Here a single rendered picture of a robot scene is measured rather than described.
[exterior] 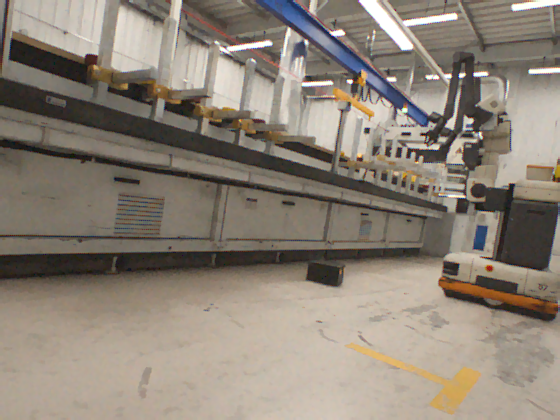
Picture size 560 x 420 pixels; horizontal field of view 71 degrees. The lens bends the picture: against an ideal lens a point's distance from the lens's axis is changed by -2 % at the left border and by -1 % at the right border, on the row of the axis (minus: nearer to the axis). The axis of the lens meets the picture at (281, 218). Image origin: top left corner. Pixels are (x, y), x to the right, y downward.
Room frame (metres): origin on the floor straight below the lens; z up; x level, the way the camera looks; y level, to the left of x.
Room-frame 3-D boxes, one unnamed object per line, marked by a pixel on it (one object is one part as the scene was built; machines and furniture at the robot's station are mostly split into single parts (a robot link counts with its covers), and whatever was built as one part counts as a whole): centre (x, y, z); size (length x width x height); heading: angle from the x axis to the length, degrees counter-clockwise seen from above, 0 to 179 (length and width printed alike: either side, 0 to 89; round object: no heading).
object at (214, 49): (1.85, 0.43, 0.89); 0.04 x 0.04 x 0.48; 53
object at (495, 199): (2.68, -1.35, 0.68); 0.28 x 0.27 x 0.25; 148
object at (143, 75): (1.45, 0.67, 0.81); 0.43 x 0.03 x 0.04; 53
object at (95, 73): (1.47, 0.72, 0.81); 0.14 x 0.06 x 0.05; 143
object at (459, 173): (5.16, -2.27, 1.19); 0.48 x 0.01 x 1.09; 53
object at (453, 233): (5.88, -1.92, 0.95); 1.65 x 0.70 x 1.90; 53
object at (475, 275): (2.65, -1.52, 0.16); 0.67 x 0.64 x 0.25; 58
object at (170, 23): (1.65, 0.58, 0.89); 0.04 x 0.04 x 0.48; 53
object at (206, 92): (1.65, 0.52, 0.82); 0.43 x 0.03 x 0.04; 53
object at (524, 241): (2.60, -1.60, 0.59); 0.55 x 0.34 x 0.83; 148
